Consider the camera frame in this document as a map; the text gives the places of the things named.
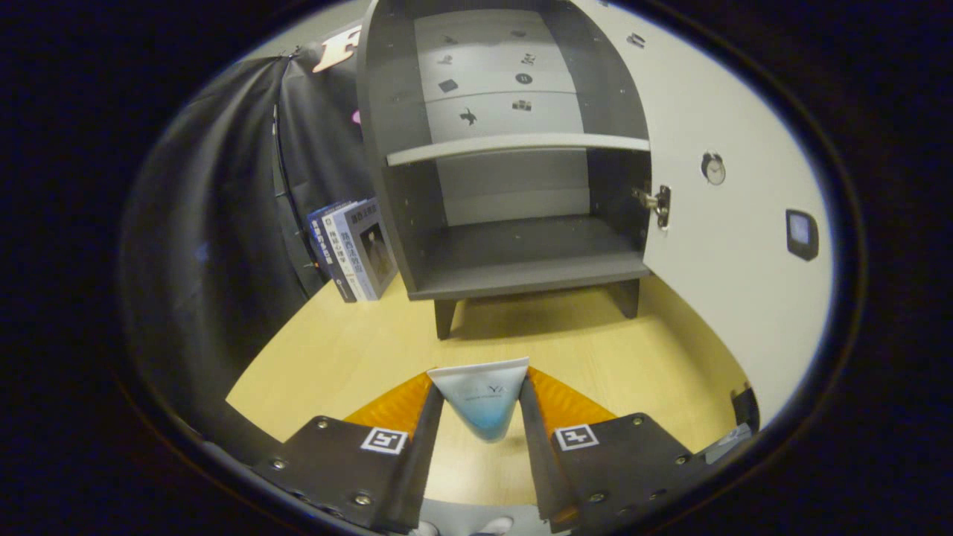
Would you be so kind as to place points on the grey flat object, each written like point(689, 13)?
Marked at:
point(728, 445)

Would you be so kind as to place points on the metal door hinge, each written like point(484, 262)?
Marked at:
point(661, 202)

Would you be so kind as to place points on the blue grey cover book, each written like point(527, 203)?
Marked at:
point(376, 249)

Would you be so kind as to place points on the white cabinet door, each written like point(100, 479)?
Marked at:
point(730, 298)

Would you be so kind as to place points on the white blue squeeze tube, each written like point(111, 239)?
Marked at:
point(480, 402)

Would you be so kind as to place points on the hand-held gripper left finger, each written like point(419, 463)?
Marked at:
point(424, 454)

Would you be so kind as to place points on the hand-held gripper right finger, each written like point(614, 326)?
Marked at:
point(537, 454)

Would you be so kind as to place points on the white spine book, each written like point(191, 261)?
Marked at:
point(348, 253)

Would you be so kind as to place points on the thin black pole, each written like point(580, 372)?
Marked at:
point(287, 201)

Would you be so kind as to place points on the black backdrop cloth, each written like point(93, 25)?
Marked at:
point(208, 260)

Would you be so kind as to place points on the grey cabinet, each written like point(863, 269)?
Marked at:
point(521, 253)

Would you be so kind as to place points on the dark blue spine book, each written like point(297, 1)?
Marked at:
point(324, 246)

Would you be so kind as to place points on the small black object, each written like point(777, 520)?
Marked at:
point(746, 408)

